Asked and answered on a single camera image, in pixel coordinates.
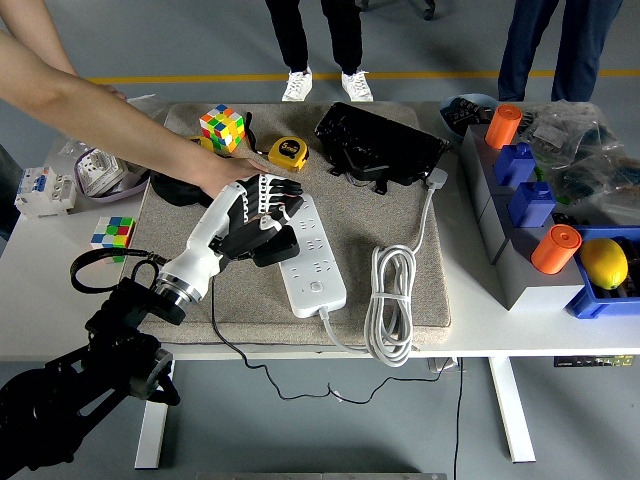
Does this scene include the person's right hand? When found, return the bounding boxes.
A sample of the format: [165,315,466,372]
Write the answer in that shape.
[199,157,275,199]

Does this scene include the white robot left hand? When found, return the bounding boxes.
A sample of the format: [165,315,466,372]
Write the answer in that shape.
[158,172,306,297]

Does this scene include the thin black adapter cord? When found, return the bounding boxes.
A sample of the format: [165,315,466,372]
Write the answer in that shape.
[209,277,454,404]

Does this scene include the black power adapter plug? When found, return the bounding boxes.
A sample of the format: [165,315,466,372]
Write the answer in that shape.
[252,224,301,268]

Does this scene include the white power strip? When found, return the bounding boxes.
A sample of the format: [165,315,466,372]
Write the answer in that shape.
[277,192,349,319]

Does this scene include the large colourful puzzle cube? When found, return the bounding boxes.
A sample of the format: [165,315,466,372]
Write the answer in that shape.
[199,103,246,154]

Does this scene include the black fabric pouch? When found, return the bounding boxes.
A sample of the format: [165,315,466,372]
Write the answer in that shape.
[149,169,214,209]

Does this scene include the small colourful puzzle cube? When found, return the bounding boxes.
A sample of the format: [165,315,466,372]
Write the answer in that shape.
[90,216,137,264]

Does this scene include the white circuit breaker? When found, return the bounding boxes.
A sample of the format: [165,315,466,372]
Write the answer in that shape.
[13,166,77,220]

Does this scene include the grey-brown mat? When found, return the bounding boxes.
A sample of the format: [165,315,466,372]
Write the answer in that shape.
[108,101,454,351]

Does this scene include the person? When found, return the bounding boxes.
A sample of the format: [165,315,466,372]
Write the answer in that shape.
[498,0,624,103]
[264,0,375,103]
[0,144,22,241]

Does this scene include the black electronic device housing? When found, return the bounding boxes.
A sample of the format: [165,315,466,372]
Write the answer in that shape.
[313,102,450,196]

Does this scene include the white table leg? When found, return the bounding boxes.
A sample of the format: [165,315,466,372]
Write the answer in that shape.
[134,359,176,470]
[487,357,537,464]

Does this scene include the light blue bowl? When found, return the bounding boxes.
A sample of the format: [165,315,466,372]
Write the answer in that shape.
[438,93,500,141]

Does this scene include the orange cylinder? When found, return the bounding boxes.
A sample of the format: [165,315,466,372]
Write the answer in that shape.
[530,224,584,276]
[485,103,525,150]

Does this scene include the blue plastic block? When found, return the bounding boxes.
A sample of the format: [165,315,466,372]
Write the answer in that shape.
[493,142,538,190]
[506,181,558,229]

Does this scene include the grey block holder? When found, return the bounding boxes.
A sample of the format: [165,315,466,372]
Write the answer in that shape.
[459,123,586,311]

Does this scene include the clear bag of components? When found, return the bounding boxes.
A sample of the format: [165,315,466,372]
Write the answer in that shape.
[519,102,626,161]
[544,144,640,226]

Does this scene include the blue plastic bin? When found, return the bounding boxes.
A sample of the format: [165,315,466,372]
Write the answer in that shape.
[564,225,640,320]

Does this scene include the yellow lemon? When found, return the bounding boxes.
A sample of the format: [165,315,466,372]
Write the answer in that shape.
[579,238,629,290]

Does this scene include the black table control panel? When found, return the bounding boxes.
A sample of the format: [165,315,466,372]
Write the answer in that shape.
[553,355,635,369]

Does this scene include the yellow tape measure with strap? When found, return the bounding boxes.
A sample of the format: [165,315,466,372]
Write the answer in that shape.
[243,112,310,174]

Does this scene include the white power strip cable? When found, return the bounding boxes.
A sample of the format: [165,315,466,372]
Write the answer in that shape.
[318,167,450,370]

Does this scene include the black hanging cable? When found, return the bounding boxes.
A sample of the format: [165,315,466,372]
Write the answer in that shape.
[452,357,466,480]

